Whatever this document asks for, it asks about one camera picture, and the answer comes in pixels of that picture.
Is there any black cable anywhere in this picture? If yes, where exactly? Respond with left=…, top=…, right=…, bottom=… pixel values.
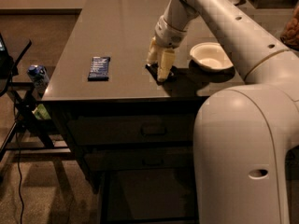
left=11, top=75, right=24, bottom=224

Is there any top left drawer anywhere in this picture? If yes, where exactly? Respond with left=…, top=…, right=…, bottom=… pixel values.
left=67, top=114, right=194, bottom=146

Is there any middle left drawer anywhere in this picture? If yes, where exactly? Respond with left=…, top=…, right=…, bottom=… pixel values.
left=84, top=147, right=193, bottom=171

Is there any green packet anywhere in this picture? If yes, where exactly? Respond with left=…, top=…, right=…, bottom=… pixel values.
left=33, top=104, right=50, bottom=120

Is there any blue rxbar snack bar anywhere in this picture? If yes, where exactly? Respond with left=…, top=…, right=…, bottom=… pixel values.
left=88, top=57, right=110, bottom=81

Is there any blue white bottle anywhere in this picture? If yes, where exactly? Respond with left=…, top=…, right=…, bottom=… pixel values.
left=27, top=65, right=50, bottom=95

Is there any jar of nuts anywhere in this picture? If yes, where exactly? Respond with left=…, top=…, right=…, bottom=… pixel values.
left=280, top=1, right=299, bottom=50

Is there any black rxbar chocolate bar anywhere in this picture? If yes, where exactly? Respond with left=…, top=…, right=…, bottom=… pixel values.
left=145, top=63, right=177, bottom=84

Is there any white paper bowl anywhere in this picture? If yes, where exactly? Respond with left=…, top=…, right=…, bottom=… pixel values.
left=190, top=42, right=233, bottom=73

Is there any open bottom left drawer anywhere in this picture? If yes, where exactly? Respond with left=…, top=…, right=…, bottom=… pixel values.
left=98, top=168, right=199, bottom=224

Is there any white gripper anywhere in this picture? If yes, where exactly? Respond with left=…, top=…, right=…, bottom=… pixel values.
left=147, top=16, right=187, bottom=82

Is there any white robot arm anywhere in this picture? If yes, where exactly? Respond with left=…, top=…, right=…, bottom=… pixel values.
left=147, top=0, right=299, bottom=224

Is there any black side stand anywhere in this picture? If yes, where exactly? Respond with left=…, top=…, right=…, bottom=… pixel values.
left=0, top=36, right=67, bottom=158

